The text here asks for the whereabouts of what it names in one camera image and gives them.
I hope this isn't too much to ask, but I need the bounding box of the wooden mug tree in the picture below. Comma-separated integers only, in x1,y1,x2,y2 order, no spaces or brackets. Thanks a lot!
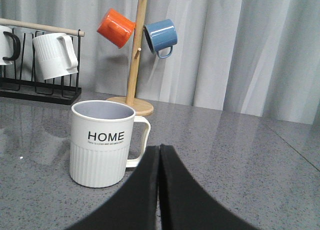
108,0,154,116

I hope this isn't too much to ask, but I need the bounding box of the white mug black handle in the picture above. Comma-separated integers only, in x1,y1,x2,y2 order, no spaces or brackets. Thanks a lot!
0,25,21,66

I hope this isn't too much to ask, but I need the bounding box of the blue enamel mug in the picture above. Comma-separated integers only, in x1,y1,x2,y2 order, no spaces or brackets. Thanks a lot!
143,19,178,59

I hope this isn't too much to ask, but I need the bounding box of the orange enamel mug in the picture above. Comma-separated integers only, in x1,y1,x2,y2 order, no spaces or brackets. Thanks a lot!
97,8,136,49

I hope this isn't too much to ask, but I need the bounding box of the white ribbed mug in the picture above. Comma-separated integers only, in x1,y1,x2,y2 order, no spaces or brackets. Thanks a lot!
32,33,79,80

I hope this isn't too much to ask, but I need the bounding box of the grey curtain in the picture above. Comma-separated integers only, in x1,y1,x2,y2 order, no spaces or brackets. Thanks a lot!
0,0,320,125

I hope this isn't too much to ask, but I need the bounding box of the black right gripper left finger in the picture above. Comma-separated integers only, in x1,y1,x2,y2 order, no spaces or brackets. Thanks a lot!
68,146,160,230

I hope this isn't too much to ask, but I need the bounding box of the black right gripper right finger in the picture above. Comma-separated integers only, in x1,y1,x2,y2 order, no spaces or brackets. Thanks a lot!
158,144,254,230

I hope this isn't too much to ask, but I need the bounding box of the black wire mug rack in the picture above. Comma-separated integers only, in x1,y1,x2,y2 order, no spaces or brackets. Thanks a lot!
0,18,85,105

